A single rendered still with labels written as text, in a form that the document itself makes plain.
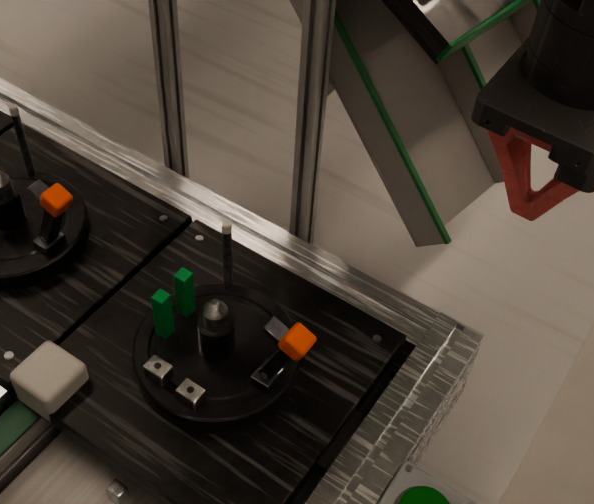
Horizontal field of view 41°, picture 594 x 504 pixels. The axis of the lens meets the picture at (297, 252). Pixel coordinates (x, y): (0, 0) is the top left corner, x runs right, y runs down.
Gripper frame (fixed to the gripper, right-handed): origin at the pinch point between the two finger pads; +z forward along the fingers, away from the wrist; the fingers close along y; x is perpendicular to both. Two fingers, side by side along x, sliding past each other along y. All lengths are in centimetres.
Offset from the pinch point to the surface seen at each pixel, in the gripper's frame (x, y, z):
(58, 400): -25.7, 16.7, 25.6
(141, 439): -18.5, 15.1, 26.4
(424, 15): -14.6, -15.0, 1.4
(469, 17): -13.0, -20.7, 3.9
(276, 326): -12.7, 5.5, 16.9
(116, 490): -18.5, 18.5, 29.8
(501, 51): -14.9, -39.6, 18.5
